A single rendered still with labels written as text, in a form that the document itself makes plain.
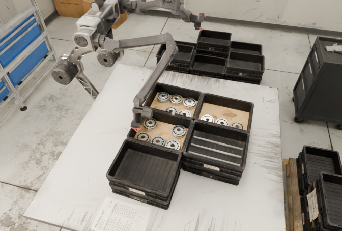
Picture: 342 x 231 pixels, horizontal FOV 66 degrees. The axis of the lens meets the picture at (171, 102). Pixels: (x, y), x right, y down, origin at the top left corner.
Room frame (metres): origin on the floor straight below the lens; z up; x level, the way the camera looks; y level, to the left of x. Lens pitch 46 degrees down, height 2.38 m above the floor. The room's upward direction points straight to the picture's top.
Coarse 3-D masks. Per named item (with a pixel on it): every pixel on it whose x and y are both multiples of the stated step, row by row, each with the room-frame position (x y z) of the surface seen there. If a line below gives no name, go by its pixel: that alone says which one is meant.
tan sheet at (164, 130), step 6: (162, 126) 1.25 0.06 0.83; (168, 126) 1.25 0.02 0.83; (138, 132) 1.19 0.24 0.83; (150, 132) 1.19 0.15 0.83; (156, 132) 1.19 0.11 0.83; (162, 132) 1.19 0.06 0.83; (168, 132) 1.19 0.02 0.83; (186, 132) 1.19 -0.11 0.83; (150, 138) 1.13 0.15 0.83; (168, 138) 1.13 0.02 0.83; (174, 138) 1.13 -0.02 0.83; (180, 138) 1.13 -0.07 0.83; (180, 144) 1.08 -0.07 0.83; (180, 150) 1.03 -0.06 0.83
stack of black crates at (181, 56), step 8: (160, 48) 2.62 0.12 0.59; (184, 48) 2.67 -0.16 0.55; (192, 48) 2.64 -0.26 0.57; (160, 56) 2.44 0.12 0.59; (176, 56) 2.59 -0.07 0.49; (184, 56) 2.59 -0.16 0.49; (192, 56) 2.59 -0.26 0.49; (168, 64) 2.43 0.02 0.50; (176, 64) 2.40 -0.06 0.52; (184, 64) 2.38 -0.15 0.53; (184, 72) 2.39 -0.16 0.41
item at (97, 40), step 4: (96, 28) 1.49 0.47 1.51; (92, 32) 1.44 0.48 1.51; (96, 32) 1.47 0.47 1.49; (92, 36) 1.42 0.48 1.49; (96, 36) 1.43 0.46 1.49; (100, 36) 1.44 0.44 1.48; (104, 36) 1.44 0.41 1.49; (92, 40) 1.41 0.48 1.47; (96, 40) 1.41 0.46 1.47; (100, 40) 1.42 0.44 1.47; (92, 44) 1.41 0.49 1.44; (96, 44) 1.41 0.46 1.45; (100, 44) 1.41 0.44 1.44; (96, 48) 1.44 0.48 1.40
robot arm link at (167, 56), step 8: (168, 48) 1.30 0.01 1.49; (168, 56) 1.27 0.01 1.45; (160, 64) 1.27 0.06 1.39; (152, 72) 1.25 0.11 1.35; (160, 72) 1.24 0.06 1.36; (152, 80) 1.22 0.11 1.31; (144, 88) 1.19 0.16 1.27; (152, 88) 1.20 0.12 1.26; (136, 96) 1.16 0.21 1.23; (144, 96) 1.16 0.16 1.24
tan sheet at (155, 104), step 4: (156, 96) 1.57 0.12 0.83; (156, 100) 1.52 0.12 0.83; (152, 104) 1.47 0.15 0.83; (156, 104) 1.47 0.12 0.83; (160, 104) 1.47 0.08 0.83; (164, 104) 1.47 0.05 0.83; (168, 104) 1.47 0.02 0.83; (196, 104) 1.47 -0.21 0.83; (156, 108) 1.43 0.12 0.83; (160, 108) 1.43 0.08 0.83; (164, 108) 1.43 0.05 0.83; (176, 108) 1.43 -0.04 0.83; (180, 108) 1.43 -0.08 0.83; (184, 108) 1.43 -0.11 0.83; (192, 112) 1.38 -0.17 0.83; (192, 116) 1.35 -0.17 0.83
